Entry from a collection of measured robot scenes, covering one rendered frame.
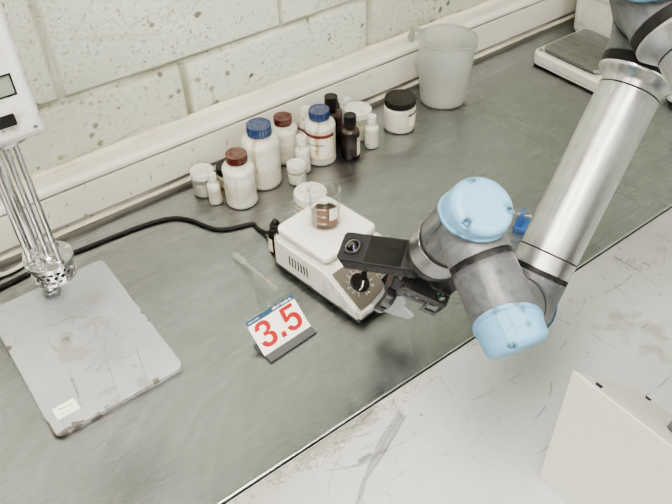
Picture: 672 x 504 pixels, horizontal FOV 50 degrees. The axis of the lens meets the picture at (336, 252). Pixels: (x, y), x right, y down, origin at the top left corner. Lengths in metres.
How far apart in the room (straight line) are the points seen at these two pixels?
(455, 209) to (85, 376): 0.62
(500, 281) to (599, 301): 0.47
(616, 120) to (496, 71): 0.92
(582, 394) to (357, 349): 0.39
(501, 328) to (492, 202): 0.14
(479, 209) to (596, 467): 0.33
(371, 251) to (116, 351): 0.43
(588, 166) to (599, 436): 0.31
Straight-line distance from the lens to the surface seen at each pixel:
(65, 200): 1.37
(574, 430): 0.89
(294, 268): 1.19
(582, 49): 1.86
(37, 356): 1.19
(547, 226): 0.91
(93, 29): 1.31
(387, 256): 0.95
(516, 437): 1.04
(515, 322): 0.78
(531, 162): 1.51
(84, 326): 1.20
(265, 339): 1.11
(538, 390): 1.09
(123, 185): 1.40
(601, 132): 0.92
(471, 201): 0.78
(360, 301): 1.13
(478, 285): 0.79
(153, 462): 1.03
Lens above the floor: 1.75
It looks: 42 degrees down
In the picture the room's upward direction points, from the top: 2 degrees counter-clockwise
